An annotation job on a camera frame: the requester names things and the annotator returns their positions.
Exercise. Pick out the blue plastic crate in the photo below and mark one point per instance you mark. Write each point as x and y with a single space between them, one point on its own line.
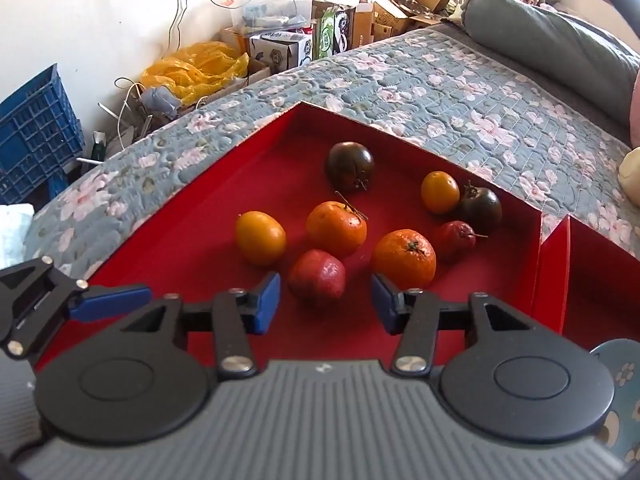
35 135

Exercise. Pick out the shallow red cardboard box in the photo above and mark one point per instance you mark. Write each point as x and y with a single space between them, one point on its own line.
210 240

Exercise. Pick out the mandarin with green calyx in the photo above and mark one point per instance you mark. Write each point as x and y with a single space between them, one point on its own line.
403 256

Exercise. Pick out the pink plush toy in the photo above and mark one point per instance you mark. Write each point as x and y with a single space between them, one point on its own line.
636 110

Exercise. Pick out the napa cabbage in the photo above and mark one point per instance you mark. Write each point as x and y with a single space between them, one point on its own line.
631 170

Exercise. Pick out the white printed carton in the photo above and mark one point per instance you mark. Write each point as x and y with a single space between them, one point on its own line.
280 52

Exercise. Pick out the deep red cardboard box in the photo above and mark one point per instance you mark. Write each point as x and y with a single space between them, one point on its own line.
600 285

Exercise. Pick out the clear plastic container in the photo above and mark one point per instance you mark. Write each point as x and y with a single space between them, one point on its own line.
272 10

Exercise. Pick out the plain brown cardboard box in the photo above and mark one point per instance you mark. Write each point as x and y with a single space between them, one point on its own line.
365 25

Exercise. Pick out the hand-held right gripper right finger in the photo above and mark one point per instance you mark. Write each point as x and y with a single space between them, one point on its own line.
382 305

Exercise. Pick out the small red fruit with stem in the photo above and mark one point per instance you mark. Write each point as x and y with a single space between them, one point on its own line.
452 241

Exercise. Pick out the floral quilted blanket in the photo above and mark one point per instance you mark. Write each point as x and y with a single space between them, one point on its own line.
400 85

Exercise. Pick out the white cloth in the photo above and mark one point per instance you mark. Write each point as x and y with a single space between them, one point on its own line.
14 235

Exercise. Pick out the green and white carton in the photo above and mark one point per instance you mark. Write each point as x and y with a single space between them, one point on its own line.
330 32

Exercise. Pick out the small dark tomato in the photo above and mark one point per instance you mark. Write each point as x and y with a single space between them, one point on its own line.
482 210

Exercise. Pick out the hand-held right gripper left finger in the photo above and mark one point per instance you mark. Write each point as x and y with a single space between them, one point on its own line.
267 305

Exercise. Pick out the yellow plastic bag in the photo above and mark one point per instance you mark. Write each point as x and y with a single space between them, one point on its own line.
200 67

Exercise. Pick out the small yellow-orange fruit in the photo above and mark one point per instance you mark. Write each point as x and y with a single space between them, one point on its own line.
440 191

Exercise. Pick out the mandarin with long stem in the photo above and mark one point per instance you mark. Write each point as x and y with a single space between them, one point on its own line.
335 228

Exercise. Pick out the large dark tomato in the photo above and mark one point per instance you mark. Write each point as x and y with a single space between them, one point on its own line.
350 165

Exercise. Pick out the blue cartoon plate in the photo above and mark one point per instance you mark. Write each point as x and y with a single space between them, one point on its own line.
622 400

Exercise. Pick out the yellow oval fruit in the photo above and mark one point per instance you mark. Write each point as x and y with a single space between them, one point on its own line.
260 237

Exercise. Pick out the large red fruit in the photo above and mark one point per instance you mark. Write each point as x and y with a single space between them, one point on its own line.
316 277

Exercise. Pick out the grey-blue pillow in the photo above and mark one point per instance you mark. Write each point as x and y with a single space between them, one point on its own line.
545 40

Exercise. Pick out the open brown cardboard box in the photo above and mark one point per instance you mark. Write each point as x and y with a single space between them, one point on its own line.
412 2

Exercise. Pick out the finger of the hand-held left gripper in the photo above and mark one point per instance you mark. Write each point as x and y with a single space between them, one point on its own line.
110 302

